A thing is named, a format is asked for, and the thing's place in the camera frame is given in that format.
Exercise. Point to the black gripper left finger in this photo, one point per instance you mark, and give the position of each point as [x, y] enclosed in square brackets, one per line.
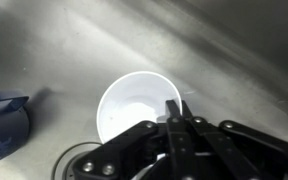
[180, 143]

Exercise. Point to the stainless steel sink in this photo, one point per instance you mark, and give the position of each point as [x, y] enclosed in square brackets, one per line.
[150, 36]

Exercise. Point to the white plastic cup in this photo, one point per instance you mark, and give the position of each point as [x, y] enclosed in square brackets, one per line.
[134, 100]

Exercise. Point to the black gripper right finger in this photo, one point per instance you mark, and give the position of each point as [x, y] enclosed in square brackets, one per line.
[237, 146]

